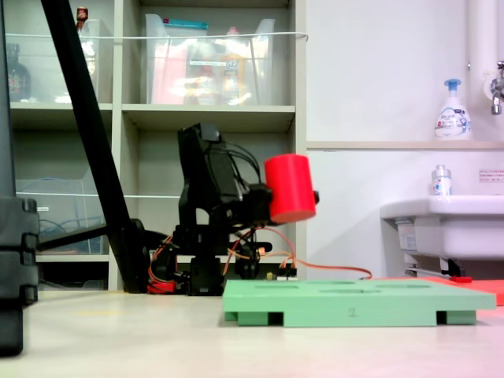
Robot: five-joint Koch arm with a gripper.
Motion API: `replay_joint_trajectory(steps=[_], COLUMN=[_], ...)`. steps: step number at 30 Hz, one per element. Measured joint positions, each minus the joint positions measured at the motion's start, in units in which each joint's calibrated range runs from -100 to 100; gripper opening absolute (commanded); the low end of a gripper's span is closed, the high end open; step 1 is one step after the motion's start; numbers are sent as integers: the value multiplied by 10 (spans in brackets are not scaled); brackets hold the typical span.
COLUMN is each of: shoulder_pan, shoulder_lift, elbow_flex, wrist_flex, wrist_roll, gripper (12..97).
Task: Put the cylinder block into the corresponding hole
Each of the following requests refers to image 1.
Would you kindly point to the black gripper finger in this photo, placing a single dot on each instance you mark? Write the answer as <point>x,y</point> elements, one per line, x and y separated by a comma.
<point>267,199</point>
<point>316,197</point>

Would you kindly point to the red cylinder block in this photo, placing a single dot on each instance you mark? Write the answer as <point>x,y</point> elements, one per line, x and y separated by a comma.
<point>291,185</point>

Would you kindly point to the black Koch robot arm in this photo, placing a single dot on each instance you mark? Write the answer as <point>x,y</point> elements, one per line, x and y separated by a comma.
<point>204,177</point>

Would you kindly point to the green shape-hole board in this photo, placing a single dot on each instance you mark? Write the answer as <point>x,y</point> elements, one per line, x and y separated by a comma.
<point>315,307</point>

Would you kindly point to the small orange flat block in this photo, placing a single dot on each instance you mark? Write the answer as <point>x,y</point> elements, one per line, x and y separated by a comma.
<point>488,293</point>

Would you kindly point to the circuit board with connectors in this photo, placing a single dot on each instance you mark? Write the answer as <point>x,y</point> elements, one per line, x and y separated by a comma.
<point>284,276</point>

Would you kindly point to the red base clamp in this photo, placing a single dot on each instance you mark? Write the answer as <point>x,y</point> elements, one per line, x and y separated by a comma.
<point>161,286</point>

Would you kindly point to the small bottle with silver cap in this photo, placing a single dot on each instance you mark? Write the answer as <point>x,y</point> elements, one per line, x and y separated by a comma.
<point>441,185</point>

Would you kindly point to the orange bottle in bin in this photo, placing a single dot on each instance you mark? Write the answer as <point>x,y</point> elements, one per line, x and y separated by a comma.
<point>233,75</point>

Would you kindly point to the beige shelf unit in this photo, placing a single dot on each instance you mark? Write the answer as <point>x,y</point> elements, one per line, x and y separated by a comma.
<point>157,114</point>

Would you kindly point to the white sink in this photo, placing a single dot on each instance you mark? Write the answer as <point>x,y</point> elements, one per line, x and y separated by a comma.
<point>453,228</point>

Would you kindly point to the wide clear plastic bin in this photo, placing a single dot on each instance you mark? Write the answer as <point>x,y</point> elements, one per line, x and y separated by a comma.
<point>204,71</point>

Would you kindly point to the white soap pump bottle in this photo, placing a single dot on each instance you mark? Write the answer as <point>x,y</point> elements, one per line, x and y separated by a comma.
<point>453,120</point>

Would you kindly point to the black smooth tripod leg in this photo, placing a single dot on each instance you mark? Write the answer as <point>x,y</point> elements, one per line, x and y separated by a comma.
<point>90,130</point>

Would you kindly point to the black tripod strut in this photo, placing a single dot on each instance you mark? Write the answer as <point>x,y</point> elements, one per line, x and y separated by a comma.
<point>71,237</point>

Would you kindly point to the metal faucet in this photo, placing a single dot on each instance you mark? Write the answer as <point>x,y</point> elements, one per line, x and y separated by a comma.
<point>497,90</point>

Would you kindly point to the black notched tripod leg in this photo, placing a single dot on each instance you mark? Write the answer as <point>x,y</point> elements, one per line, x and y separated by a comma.
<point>15,256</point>

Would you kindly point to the clear plastic bin with bottles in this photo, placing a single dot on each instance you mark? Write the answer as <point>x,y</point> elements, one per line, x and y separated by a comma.
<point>47,71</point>

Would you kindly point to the bottle with red-gold cap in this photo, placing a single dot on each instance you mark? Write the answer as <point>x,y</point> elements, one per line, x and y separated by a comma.
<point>82,17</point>

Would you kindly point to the dark glass bottle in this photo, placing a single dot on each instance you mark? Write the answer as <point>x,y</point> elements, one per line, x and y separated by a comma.
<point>17,80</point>

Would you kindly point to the small wall sign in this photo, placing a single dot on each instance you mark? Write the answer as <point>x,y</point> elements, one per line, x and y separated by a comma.
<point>492,175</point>

